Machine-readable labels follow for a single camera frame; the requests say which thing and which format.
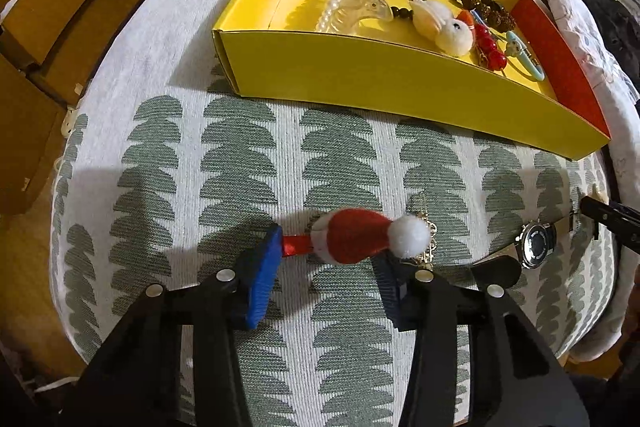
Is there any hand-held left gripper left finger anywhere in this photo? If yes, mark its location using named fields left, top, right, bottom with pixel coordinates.
left=75, top=224, right=285, bottom=427

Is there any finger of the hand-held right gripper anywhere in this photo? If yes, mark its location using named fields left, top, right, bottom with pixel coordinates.
left=580, top=196, right=640, bottom=253

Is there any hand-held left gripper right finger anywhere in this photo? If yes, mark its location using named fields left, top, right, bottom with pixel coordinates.
left=372, top=253, right=596, bottom=427

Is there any red santa hat hair clip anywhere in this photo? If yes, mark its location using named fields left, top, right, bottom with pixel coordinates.
left=282, top=209, right=432, bottom=266

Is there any silver wristwatch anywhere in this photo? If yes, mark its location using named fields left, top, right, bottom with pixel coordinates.
left=472, top=212, right=581, bottom=290

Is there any light blue hair tie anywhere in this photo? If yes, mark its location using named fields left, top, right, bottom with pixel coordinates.
left=505, top=31, right=547, bottom=80

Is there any red bead hair clip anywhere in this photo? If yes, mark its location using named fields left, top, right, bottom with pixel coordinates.
left=472, top=24, right=509, bottom=70

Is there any yellow cardboard box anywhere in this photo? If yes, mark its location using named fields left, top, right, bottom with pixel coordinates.
left=211, top=0, right=612, bottom=160

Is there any white bunny plush hair tie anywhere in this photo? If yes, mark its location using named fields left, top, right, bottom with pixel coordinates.
left=411, top=0, right=493, bottom=58

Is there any brown bead bracelet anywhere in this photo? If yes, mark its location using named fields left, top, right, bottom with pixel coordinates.
left=446, top=0, right=519, bottom=32

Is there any pearl hair claw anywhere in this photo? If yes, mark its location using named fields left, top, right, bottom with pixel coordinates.
left=315, top=0, right=394, bottom=36

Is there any gold pinecone brooch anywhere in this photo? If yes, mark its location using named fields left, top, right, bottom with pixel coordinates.
left=407, top=194, right=442, bottom=266

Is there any black clothing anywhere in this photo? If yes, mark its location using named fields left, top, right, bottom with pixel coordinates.
left=571, top=0, right=640, bottom=75

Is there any wooden wardrobe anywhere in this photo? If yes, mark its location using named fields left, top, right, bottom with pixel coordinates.
left=0, top=0, right=211, bottom=218

